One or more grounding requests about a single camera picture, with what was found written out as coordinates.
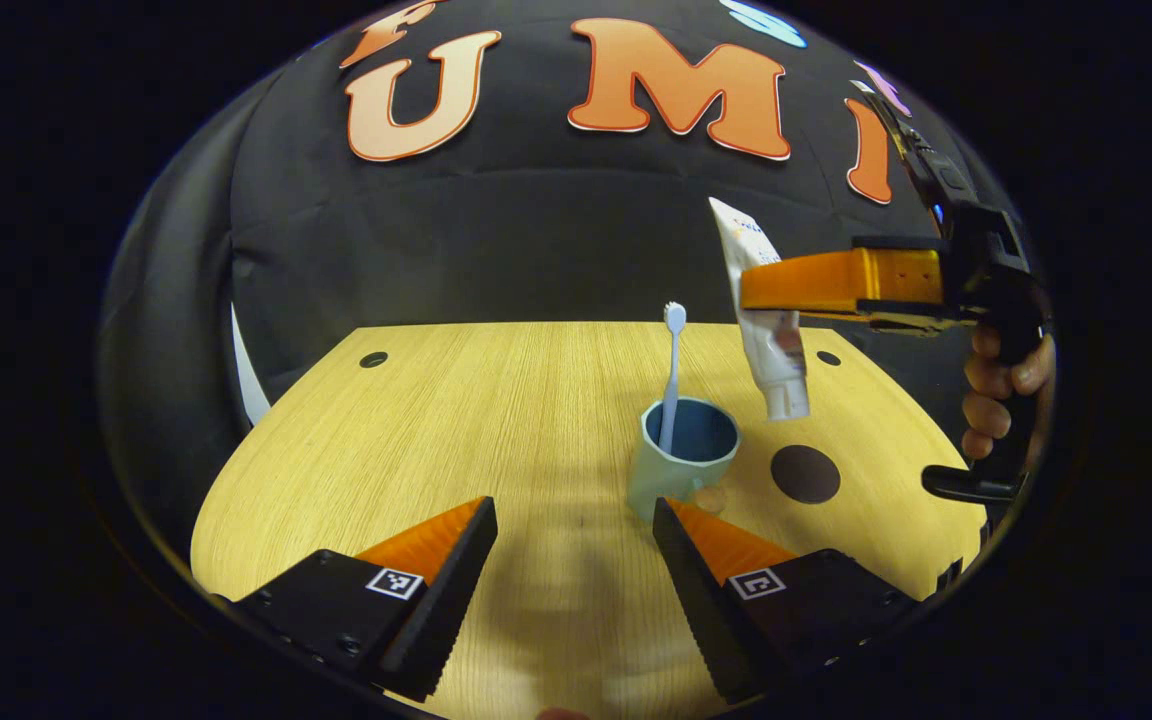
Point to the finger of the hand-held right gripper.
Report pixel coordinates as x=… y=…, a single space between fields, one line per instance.
x=836 y=282
x=896 y=323

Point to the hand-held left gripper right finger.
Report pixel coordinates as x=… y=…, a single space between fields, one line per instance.
x=701 y=600

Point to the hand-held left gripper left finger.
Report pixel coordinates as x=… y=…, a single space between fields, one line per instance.
x=446 y=600

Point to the white toothpaste tube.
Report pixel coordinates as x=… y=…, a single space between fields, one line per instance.
x=771 y=360

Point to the light blue cup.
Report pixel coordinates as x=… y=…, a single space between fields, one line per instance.
x=661 y=480

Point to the round brown coaster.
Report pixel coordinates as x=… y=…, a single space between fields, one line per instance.
x=805 y=474

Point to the white toothbrush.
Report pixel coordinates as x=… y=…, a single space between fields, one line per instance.
x=673 y=360

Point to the wooden desktop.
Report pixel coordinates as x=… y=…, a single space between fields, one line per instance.
x=496 y=420

